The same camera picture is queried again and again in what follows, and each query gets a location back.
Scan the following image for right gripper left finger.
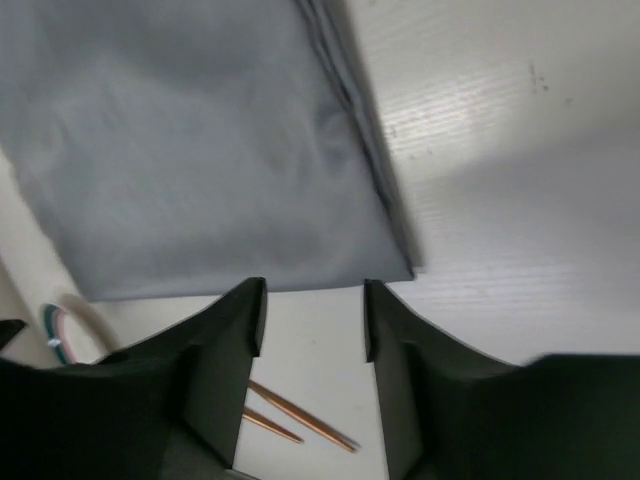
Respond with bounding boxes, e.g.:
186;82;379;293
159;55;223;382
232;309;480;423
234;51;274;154
1;277;267;480

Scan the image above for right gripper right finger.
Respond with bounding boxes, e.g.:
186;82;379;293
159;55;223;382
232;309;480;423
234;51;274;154
363;280;639;479

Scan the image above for grey cloth placemat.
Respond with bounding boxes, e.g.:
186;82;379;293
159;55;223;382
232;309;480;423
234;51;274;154
1;1;415;301

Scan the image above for copper fork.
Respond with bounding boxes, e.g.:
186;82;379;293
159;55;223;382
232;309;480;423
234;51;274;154
242;408;304;444

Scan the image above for copper knife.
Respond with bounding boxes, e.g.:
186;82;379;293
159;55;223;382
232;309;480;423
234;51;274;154
248;380;359;453

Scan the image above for white plate green red rim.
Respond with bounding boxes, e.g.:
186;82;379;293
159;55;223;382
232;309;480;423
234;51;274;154
41;293;120;365

